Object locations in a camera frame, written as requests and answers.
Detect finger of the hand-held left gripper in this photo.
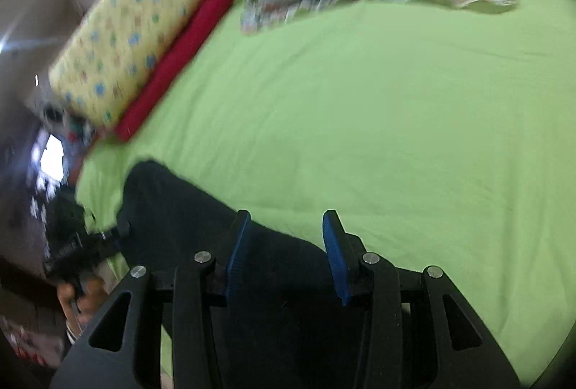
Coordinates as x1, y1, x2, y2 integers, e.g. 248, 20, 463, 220
100, 219, 132, 258

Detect yellow patterned pillow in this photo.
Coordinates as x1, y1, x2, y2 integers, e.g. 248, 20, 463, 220
48, 0, 216, 127

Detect bright window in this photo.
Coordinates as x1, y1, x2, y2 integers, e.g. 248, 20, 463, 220
40, 132, 66, 184

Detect person's left hand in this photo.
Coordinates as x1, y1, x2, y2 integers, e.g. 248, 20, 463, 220
58, 276, 109, 327

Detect black pants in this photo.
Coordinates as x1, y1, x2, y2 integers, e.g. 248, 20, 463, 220
117, 160, 375, 389

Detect red pillow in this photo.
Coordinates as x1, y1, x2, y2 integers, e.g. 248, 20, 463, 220
112, 0, 237, 143

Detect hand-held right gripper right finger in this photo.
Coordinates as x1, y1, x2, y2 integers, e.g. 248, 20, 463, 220
322, 209, 522, 389

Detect green bed sheet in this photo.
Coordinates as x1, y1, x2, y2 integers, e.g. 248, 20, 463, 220
74, 0, 576, 389

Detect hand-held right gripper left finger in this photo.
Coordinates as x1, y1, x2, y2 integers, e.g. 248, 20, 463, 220
49, 210, 252, 389

